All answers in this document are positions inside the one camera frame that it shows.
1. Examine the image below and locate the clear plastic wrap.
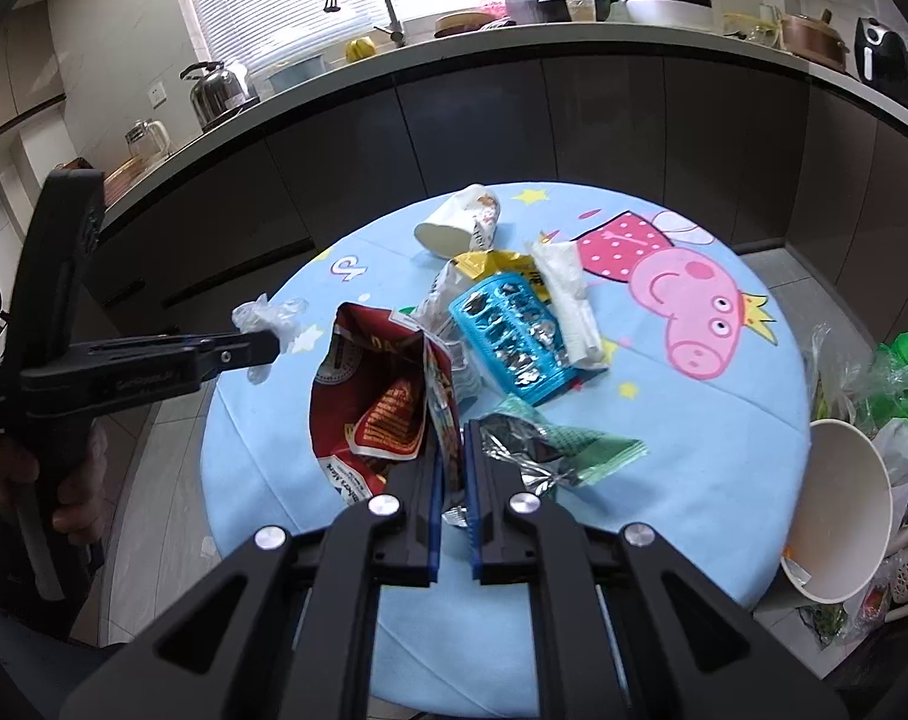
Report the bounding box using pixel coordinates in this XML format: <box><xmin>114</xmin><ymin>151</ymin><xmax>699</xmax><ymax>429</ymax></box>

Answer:
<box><xmin>230</xmin><ymin>294</ymin><xmax>309</xmax><ymax>355</ymax></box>

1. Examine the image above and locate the green foil wrapper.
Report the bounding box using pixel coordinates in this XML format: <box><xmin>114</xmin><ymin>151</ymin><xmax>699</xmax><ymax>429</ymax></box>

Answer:
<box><xmin>478</xmin><ymin>395</ymin><xmax>648</xmax><ymax>496</ymax></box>

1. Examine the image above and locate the red snack bag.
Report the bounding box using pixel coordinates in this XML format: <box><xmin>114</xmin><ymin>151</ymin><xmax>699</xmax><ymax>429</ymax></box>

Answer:
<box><xmin>309</xmin><ymin>302</ymin><xmax>463</xmax><ymax>504</ymax></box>

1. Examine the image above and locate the blue blister pill pack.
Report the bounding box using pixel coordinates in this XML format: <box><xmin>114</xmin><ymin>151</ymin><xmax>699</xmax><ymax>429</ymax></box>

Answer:
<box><xmin>449</xmin><ymin>271</ymin><xmax>591</xmax><ymax>406</ymax></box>

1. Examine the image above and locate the yellow snack wrapper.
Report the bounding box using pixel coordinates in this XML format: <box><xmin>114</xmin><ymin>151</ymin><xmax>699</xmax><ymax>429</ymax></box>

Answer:
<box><xmin>454</xmin><ymin>250</ymin><xmax>550</xmax><ymax>302</ymax></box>

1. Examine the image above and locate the white paper napkin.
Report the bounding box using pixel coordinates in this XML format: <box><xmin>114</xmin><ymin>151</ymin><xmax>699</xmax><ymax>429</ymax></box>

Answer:
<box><xmin>529</xmin><ymin>242</ymin><xmax>609</xmax><ymax>371</ymax></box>

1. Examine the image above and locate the grey kitchen countertop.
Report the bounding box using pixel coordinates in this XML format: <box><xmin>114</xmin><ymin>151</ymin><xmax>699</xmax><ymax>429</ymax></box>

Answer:
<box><xmin>104</xmin><ymin>23</ymin><xmax>908</xmax><ymax>232</ymax></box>

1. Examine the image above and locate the clear plastic trash bag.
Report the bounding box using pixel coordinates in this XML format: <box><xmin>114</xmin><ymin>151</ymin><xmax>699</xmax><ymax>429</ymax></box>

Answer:
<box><xmin>805</xmin><ymin>320</ymin><xmax>908</xmax><ymax>467</ymax></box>

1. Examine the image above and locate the person's left hand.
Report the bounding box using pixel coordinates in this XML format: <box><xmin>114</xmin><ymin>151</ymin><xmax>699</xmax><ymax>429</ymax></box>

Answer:
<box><xmin>0</xmin><ymin>421</ymin><xmax>107</xmax><ymax>546</ymax></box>

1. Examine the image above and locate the blue Peppa Pig tablecloth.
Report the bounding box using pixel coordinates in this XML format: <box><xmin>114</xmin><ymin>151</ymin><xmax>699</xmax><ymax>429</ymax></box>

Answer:
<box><xmin>200</xmin><ymin>182</ymin><xmax>810</xmax><ymax>718</ymax></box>

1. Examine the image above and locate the glass teapot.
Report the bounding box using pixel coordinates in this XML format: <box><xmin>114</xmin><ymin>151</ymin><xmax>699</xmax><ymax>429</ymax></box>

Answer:
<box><xmin>125</xmin><ymin>119</ymin><xmax>172</xmax><ymax>164</ymax></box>

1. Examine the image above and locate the steel kettle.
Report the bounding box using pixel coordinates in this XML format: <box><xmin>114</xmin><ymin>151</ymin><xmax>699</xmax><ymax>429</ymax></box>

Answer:
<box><xmin>180</xmin><ymin>60</ymin><xmax>260</xmax><ymax>132</ymax></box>

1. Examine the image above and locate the white paper cup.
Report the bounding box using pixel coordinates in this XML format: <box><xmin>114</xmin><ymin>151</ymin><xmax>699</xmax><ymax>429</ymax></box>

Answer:
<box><xmin>415</xmin><ymin>184</ymin><xmax>501</xmax><ymax>260</ymax></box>

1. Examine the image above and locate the white paper bucket bin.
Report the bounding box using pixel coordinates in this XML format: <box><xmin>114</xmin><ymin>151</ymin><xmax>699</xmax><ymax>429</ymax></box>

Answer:
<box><xmin>781</xmin><ymin>419</ymin><xmax>893</xmax><ymax>606</ymax></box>

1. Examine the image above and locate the wooden cutting board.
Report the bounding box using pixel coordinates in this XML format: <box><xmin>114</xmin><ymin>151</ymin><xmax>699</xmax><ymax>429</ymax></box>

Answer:
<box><xmin>434</xmin><ymin>10</ymin><xmax>498</xmax><ymax>39</ymax></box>

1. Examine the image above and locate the dark ceramic bowl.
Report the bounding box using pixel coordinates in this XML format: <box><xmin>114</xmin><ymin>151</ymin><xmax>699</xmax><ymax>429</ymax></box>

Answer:
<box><xmin>538</xmin><ymin>0</ymin><xmax>597</xmax><ymax>23</ymax></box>

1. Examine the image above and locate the brown cooking pot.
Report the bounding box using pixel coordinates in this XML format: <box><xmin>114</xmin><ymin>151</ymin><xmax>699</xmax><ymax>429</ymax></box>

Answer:
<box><xmin>779</xmin><ymin>8</ymin><xmax>849</xmax><ymax>73</ymax></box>

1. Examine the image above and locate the black air fryer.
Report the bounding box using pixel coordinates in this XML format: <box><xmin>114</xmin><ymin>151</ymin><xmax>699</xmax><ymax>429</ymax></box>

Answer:
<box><xmin>854</xmin><ymin>16</ymin><xmax>908</xmax><ymax>107</ymax></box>

